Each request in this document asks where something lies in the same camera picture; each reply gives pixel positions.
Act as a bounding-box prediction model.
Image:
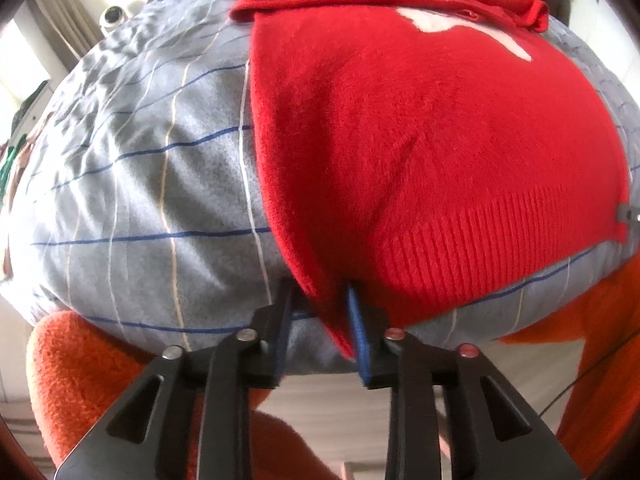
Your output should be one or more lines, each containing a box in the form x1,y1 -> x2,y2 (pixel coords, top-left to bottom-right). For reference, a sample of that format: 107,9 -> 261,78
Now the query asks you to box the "red knit sweater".
230,0 -> 630,354

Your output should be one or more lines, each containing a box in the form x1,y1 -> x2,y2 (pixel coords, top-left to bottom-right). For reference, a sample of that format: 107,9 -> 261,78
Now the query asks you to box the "grey plaid duvet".
1,0 -> 639,373

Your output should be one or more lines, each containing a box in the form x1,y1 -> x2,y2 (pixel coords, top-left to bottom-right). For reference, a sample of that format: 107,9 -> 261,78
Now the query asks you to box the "green white folded garment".
0,134 -> 27,200

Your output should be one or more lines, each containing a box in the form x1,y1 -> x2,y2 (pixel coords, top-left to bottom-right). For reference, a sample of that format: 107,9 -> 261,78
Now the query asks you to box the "beige curtain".
27,0 -> 103,70

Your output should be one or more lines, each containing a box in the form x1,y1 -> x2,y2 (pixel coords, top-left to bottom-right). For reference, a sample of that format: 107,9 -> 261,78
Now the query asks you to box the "white round camera device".
99,6 -> 129,37

